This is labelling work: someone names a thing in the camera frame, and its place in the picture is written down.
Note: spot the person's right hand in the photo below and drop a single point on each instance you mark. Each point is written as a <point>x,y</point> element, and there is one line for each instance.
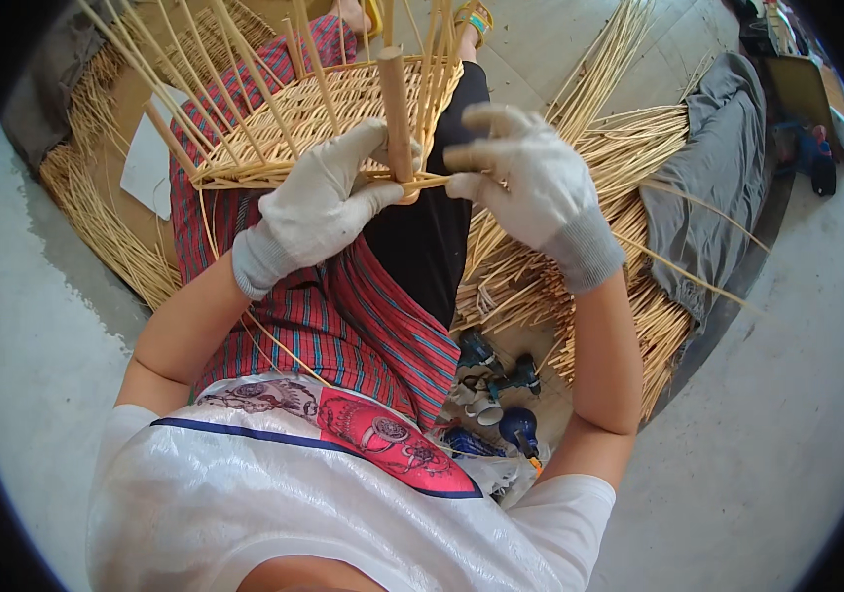
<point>533,192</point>

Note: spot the person's left hand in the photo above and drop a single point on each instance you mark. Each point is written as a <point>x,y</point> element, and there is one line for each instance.
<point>303,214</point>

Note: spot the unfinished woven rattan basket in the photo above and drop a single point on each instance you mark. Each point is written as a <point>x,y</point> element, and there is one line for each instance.
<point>303,111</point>

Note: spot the thin rattan weaving strand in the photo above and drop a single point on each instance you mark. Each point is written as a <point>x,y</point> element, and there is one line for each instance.
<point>429,180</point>

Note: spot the round wooden dowel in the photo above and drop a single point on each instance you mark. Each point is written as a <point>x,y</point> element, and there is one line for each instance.
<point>396,111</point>

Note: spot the large heap of rattan reeds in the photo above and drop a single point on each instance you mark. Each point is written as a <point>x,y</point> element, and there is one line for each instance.
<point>614,163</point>

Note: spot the person's legs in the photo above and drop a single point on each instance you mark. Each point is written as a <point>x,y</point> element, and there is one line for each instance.
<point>362,311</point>

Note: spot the white paper sheet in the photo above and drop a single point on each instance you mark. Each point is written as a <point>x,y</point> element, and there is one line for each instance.
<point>152,159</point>

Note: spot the flat bundle of rattan reeds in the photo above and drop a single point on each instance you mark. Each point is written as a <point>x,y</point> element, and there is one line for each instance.
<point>107,222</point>

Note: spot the brown cardboard sheet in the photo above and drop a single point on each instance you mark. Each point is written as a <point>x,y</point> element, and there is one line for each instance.
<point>115,148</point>

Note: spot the white cup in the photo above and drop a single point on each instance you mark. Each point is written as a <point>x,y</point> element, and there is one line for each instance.
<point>487,411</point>

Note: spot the round dark blue container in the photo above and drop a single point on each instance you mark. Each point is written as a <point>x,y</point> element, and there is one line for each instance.
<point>519,428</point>

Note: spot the blue printed packet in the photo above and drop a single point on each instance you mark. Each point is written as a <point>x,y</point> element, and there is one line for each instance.
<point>470,442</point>

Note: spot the person's body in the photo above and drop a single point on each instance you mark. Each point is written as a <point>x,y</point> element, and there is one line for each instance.
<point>318,496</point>

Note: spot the heap of dark clutter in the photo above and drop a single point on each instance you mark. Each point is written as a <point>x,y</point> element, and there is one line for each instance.
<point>762,26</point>

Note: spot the dark grey cloth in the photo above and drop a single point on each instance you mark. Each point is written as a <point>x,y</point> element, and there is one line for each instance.
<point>52,81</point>

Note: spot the white plastic bag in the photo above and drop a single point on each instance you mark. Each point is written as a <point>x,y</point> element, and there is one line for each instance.
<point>499,477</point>

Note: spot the brown cardboard box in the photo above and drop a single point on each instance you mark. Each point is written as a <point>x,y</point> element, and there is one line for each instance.
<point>806,96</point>

